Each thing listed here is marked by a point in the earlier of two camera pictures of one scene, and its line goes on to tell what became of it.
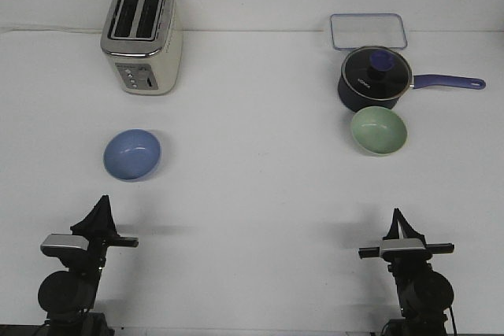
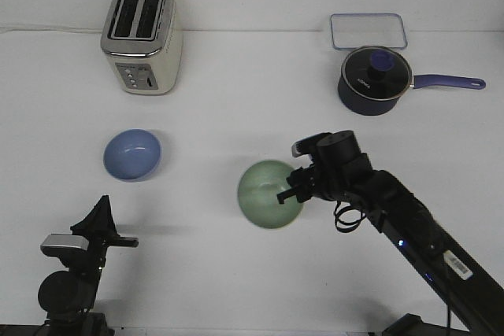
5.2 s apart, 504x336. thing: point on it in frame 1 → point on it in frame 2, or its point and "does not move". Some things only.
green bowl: x=378 y=131 → x=257 y=195
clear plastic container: x=355 y=31 does not move
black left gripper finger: x=97 y=222 does not move
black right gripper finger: x=394 y=230 → x=302 y=194
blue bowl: x=131 y=154 does not move
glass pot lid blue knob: x=377 y=72 does not move
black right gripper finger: x=408 y=230 → x=302 y=178
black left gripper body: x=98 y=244 does not move
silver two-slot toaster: x=142 y=37 does not move
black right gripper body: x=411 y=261 → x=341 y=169
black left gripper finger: x=109 y=227 does not move
